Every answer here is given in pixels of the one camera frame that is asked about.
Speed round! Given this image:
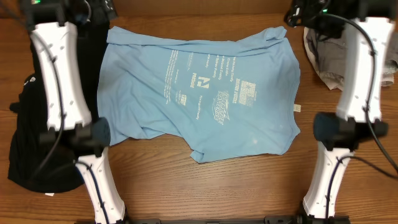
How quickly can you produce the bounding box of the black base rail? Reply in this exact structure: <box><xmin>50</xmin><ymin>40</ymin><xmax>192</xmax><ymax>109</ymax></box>
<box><xmin>74</xmin><ymin>214</ymin><xmax>352</xmax><ymax>224</ymax></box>

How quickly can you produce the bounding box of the beige folded garment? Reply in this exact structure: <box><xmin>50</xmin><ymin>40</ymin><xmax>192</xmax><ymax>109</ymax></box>
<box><xmin>303</xmin><ymin>24</ymin><xmax>395</xmax><ymax>92</ymax></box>

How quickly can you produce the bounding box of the black t-shirt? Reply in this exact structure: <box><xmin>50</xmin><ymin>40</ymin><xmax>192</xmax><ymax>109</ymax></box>
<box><xmin>8</xmin><ymin>22</ymin><xmax>109</xmax><ymax>193</ymax></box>

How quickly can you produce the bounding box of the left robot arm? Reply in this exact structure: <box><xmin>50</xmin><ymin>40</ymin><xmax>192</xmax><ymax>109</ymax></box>
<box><xmin>21</xmin><ymin>0</ymin><xmax>129</xmax><ymax>223</ymax></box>

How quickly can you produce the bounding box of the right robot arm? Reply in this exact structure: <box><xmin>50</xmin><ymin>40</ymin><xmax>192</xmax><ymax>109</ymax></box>
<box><xmin>284</xmin><ymin>0</ymin><xmax>397</xmax><ymax>223</ymax></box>

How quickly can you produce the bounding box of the light blue t-shirt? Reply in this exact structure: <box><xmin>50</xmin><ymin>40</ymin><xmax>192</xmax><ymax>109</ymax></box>
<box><xmin>97</xmin><ymin>27</ymin><xmax>300</xmax><ymax>163</ymax></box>

